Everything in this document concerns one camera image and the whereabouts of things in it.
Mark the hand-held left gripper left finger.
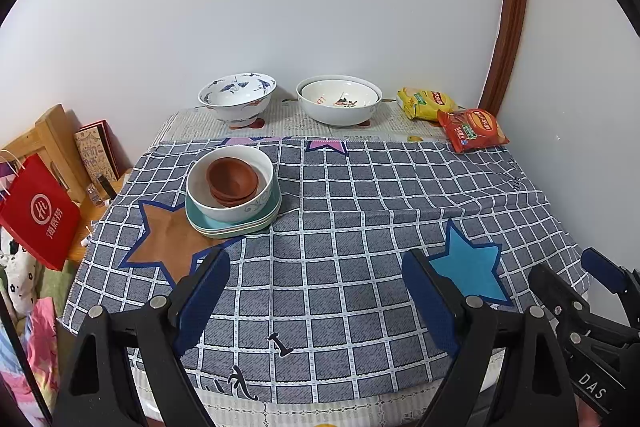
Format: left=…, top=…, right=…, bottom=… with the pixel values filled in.
left=52, top=247, right=232, bottom=427

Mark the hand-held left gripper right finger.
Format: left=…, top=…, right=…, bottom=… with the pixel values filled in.
left=401, top=249, right=581, bottom=427

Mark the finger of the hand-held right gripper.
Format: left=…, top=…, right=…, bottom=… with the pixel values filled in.
left=528, top=263, right=640, bottom=348
left=581, top=247, right=640, bottom=325

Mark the teal square plate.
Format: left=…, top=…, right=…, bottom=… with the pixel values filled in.
left=185, top=184, right=282, bottom=230

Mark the brown small bowl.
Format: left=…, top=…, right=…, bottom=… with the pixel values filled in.
left=206, top=157, right=260, bottom=198
left=210, top=187, right=258, bottom=208

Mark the white bowl with grey pattern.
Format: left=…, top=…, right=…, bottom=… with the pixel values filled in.
left=186, top=145, right=275, bottom=224

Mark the grey checked cloth with stars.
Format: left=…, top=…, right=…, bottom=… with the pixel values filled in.
left=57, top=137, right=593, bottom=405

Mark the small black object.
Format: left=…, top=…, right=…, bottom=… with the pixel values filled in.
left=96, top=174, right=119, bottom=201

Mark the pink cloth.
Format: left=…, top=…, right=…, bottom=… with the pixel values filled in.
left=27, top=297, right=61, bottom=408

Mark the red snack packet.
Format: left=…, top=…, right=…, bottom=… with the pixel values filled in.
left=438, top=108, right=510, bottom=154

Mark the red paper bag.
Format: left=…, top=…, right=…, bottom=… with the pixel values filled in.
left=0, top=151, right=82, bottom=272

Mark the white cloth with black flowers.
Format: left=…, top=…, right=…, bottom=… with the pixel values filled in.
left=0, top=227, right=43, bottom=320

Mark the thin black bar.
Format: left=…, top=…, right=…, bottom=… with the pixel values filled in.
left=0, top=297, right=51, bottom=425

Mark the yellow snack packet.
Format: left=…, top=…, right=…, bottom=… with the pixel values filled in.
left=397, top=88, right=458, bottom=122

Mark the white bowl with blue birds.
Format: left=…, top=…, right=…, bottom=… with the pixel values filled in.
left=198, top=73, right=277, bottom=129

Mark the light blue cloth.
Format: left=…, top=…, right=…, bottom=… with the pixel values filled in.
left=0, top=332, right=41, bottom=427

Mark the large plain white bowl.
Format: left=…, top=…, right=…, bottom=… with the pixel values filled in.
left=296, top=75, right=383, bottom=126

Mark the light wooden chair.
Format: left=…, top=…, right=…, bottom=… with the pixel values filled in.
left=0, top=103, right=133, bottom=263

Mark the white bowl with orange print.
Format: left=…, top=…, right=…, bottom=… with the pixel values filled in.
left=301, top=79, right=379, bottom=108

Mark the brown wooden door frame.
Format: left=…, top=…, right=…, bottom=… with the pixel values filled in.
left=480, top=0, right=531, bottom=112

